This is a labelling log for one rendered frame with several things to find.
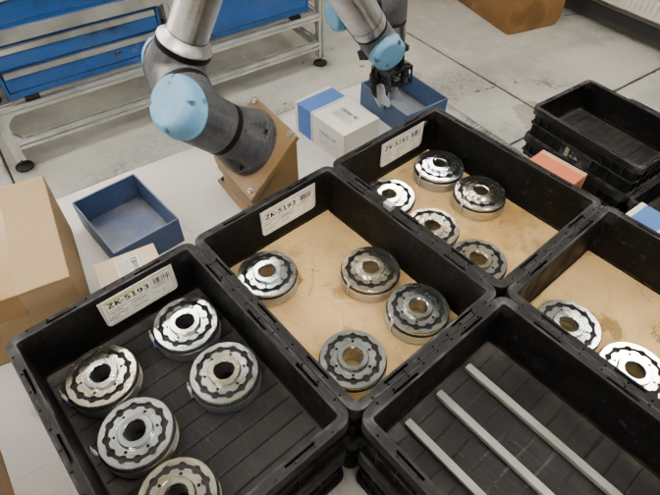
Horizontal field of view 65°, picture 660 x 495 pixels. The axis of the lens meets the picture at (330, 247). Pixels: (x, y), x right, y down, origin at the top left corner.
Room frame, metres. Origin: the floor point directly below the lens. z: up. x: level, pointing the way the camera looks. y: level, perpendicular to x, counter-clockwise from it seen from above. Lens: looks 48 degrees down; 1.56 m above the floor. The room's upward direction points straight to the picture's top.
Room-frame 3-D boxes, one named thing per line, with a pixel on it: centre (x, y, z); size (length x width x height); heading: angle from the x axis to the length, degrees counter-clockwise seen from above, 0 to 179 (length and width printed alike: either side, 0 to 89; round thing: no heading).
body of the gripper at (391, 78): (1.22, -0.15, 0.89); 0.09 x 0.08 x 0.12; 34
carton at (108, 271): (0.61, 0.37, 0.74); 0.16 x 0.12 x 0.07; 30
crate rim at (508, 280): (0.72, -0.24, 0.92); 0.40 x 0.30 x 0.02; 41
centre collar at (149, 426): (0.28, 0.26, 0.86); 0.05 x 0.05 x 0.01
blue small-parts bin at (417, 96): (1.29, -0.20, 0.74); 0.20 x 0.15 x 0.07; 35
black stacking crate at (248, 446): (0.32, 0.21, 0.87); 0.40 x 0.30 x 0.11; 41
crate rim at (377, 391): (0.52, -0.01, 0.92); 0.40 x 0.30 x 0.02; 41
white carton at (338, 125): (1.16, -0.01, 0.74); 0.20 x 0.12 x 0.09; 40
